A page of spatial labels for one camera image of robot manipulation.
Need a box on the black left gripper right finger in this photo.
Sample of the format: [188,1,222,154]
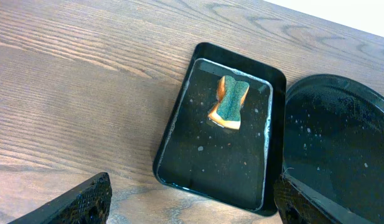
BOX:
[273,176,335,224]

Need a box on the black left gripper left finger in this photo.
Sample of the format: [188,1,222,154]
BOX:
[10,172,112,224]

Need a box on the yellow green scrub sponge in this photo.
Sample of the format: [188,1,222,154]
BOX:
[208,75,250,130]

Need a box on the black rectangular water tray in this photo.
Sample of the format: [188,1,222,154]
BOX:
[153,42,286,216]

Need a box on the round black serving tray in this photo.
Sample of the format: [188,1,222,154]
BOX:
[283,75,384,223]

